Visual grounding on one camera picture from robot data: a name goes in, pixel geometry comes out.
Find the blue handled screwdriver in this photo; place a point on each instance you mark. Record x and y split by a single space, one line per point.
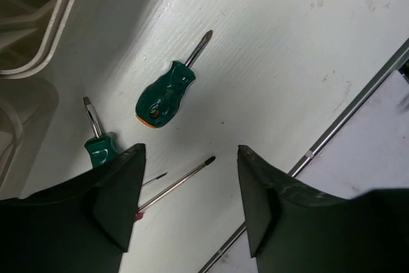
162 194

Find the green orange stubby screwdriver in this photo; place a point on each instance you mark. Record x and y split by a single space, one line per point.
160 101

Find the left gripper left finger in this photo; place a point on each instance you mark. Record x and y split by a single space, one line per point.
81 225

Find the beige plastic toolbox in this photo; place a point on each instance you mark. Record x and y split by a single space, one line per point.
30 33

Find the black precision screwdriver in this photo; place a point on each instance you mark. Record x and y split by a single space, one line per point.
154 179

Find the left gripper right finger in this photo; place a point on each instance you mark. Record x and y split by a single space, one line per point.
293 227

